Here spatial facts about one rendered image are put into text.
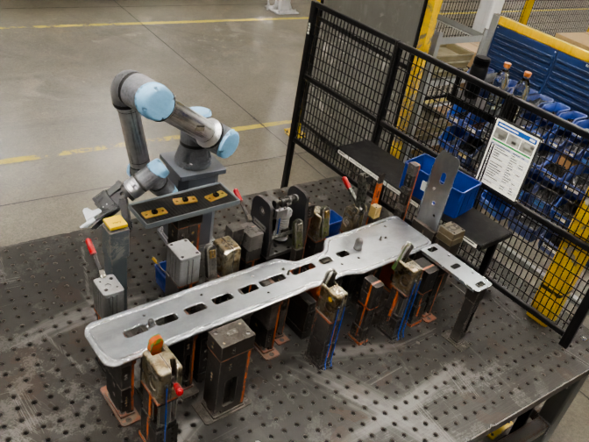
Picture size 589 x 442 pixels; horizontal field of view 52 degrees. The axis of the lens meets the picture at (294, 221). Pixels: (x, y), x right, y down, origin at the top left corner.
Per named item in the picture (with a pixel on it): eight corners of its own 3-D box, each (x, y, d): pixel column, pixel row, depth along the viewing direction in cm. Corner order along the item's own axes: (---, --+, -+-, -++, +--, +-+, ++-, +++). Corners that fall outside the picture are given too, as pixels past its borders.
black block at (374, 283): (359, 351, 232) (377, 293, 216) (341, 333, 238) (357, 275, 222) (374, 344, 236) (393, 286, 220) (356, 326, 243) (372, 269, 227)
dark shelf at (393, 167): (479, 252, 246) (481, 245, 244) (334, 152, 300) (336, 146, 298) (510, 238, 259) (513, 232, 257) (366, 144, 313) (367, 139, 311)
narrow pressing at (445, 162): (436, 232, 253) (460, 160, 234) (415, 217, 260) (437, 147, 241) (436, 231, 253) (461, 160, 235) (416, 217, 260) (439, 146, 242)
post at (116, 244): (110, 334, 219) (109, 235, 195) (102, 321, 224) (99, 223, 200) (130, 326, 224) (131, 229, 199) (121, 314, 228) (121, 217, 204)
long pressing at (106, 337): (110, 377, 168) (110, 374, 167) (78, 326, 181) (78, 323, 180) (435, 245, 247) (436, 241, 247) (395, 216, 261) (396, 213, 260)
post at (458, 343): (460, 352, 240) (485, 296, 224) (439, 334, 246) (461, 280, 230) (471, 346, 243) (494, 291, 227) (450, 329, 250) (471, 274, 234)
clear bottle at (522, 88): (513, 122, 252) (530, 75, 241) (500, 115, 256) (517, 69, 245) (521, 119, 256) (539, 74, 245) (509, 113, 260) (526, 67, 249)
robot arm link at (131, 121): (94, 67, 200) (123, 182, 233) (114, 79, 194) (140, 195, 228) (124, 54, 206) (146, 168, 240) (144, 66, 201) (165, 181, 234)
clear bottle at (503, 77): (493, 111, 258) (509, 67, 247) (481, 105, 262) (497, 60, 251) (502, 110, 262) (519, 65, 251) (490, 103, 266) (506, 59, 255)
